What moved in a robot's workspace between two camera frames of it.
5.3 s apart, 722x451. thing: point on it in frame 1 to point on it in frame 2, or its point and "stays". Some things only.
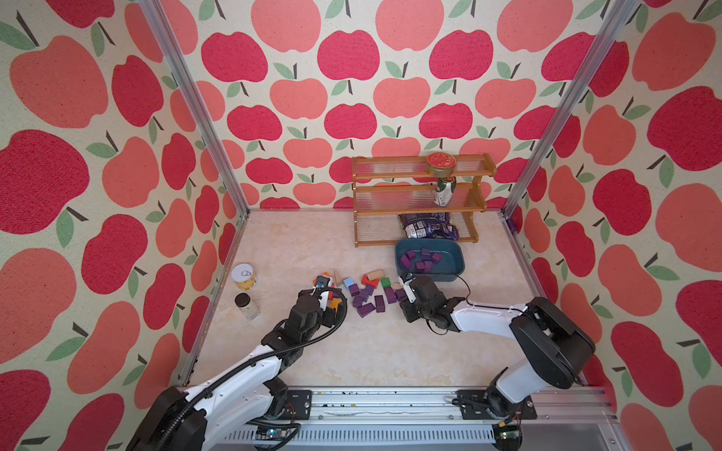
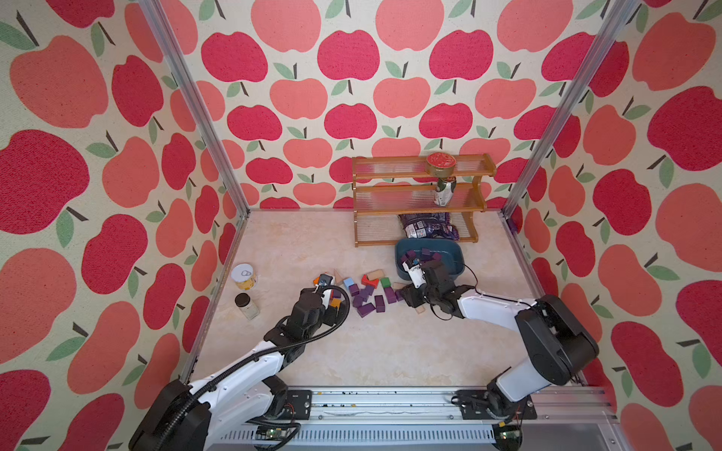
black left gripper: [331, 318] stays
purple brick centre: [380, 303] stays
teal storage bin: [442, 259] stays
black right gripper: [405, 304] to [409, 294]
